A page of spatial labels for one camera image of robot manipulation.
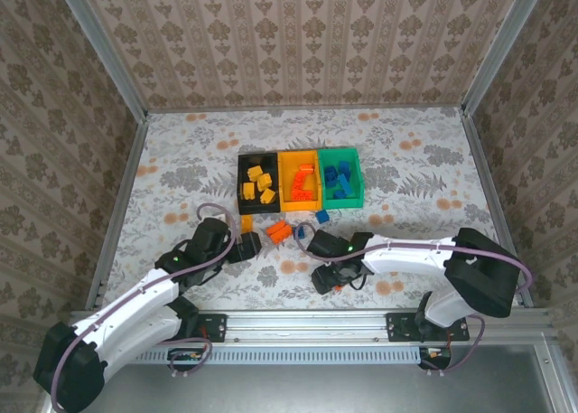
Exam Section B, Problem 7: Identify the black plastic bin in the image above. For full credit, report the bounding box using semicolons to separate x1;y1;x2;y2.
237;152;282;215

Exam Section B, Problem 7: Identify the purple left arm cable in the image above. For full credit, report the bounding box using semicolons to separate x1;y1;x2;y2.
52;202;238;413

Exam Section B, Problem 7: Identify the aluminium frame post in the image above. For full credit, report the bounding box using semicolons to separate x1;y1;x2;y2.
461;0;552;118
51;0;150;120

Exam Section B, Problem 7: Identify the aluminium table end rail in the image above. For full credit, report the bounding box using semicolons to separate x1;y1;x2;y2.
146;104;466;114

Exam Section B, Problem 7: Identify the grey slotted cable duct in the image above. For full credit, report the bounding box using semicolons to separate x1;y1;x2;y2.
135;345;424;365

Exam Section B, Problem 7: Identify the floral patterned table cover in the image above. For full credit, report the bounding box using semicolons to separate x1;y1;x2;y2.
101;107;520;310

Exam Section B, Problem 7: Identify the aluminium table side rail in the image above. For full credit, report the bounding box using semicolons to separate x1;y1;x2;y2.
460;108;536;308
84;112;150;310

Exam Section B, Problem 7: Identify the grey metal sheet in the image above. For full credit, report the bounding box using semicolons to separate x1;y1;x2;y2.
42;344;578;413

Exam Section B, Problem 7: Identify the green plastic bin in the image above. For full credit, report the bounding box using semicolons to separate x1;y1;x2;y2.
317;146;366;210

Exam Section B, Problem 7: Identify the yellow plastic bin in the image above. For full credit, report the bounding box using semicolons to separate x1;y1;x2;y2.
276;149;324;213

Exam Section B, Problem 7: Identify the aluminium mounting rail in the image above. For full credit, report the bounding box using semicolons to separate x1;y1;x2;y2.
67;308;559;346

